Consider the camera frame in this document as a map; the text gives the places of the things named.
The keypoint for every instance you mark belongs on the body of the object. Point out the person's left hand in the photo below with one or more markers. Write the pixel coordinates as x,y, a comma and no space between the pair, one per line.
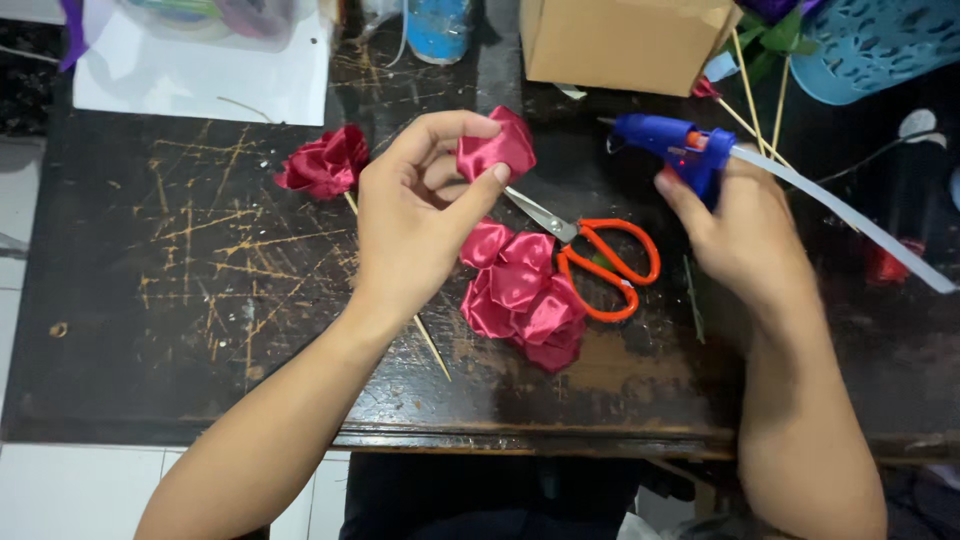
405,232

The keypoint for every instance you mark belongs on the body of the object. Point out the person's right hand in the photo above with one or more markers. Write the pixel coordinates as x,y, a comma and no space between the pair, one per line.
750,240

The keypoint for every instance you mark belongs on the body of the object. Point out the person's right fingers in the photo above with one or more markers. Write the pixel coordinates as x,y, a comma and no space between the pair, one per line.
679,199

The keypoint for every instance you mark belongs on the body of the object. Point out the blue hot glue gun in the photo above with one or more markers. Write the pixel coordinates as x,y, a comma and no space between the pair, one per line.
675,142

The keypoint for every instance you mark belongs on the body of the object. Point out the red ribbon petal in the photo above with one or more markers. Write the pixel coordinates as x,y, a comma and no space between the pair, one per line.
499,146

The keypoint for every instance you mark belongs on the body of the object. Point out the thin green stem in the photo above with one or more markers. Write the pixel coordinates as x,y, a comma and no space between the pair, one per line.
694,300

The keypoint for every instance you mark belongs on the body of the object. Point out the small red rosebud on skewer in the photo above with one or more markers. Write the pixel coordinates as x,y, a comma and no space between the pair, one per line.
705,88

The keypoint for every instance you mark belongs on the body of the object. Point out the bare wooden skewer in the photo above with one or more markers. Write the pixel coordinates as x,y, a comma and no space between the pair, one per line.
748,94
780,105

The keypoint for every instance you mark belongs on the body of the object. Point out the light blue tape piece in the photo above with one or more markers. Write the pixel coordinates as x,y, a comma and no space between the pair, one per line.
721,66

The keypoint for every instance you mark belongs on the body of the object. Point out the brown cardboard box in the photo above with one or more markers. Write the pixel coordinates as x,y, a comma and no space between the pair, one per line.
622,41

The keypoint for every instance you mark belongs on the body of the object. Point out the white glue stick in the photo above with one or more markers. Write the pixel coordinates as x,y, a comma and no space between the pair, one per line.
847,214

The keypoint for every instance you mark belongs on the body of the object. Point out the pile of red satin petals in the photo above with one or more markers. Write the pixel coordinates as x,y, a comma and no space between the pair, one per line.
525,300

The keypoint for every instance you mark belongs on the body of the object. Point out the green artificial leaves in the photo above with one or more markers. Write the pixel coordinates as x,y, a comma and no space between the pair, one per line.
776,37

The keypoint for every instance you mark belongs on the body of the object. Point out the purple artificial flower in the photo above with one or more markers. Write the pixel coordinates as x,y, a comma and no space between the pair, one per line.
769,7

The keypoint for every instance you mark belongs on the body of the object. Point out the red ribbon scrap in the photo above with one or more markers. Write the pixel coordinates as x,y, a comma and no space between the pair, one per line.
892,262

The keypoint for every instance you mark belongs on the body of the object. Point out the light blue plastic basket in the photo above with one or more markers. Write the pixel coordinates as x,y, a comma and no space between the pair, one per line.
877,49

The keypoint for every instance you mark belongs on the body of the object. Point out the blue glitter bottle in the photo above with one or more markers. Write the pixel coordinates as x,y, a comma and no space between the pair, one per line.
439,30

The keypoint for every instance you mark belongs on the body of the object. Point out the red ribbon rose on skewer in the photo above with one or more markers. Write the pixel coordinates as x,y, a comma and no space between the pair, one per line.
326,165

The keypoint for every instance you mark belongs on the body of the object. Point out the person's dark trousers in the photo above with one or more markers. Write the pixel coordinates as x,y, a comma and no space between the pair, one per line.
487,499

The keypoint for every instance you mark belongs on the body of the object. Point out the white paper sheet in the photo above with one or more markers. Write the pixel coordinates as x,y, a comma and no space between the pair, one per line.
202,79

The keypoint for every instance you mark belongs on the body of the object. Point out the clear plastic bag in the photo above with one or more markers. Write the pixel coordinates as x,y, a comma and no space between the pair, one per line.
217,19

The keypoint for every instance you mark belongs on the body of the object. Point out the purple ribbon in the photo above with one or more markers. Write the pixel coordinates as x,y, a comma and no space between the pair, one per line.
73,30

